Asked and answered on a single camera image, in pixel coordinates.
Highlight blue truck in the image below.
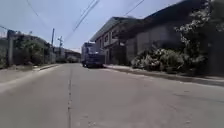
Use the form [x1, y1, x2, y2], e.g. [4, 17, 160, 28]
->
[80, 41, 106, 69]

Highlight two-storey grey building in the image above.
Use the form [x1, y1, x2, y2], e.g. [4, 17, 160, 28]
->
[89, 16, 141, 66]

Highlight grey concrete road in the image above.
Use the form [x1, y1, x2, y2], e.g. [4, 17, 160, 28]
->
[0, 63, 224, 128]

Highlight raised concrete sidewalk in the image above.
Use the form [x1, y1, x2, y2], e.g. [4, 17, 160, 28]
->
[103, 63, 224, 88]
[0, 63, 61, 84]

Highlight utility pole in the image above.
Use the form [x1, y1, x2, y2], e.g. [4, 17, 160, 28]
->
[57, 35, 64, 51]
[50, 27, 56, 48]

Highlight flowering green bushes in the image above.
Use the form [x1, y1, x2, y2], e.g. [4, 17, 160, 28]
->
[130, 0, 224, 76]

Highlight grey wall with dark roof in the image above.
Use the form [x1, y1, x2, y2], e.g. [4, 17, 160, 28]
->
[123, 0, 224, 76]

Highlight overhead wires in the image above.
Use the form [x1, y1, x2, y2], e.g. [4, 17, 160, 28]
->
[0, 0, 146, 44]

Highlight overgrown grey wall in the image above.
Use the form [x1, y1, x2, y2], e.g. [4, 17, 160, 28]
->
[0, 29, 58, 70]

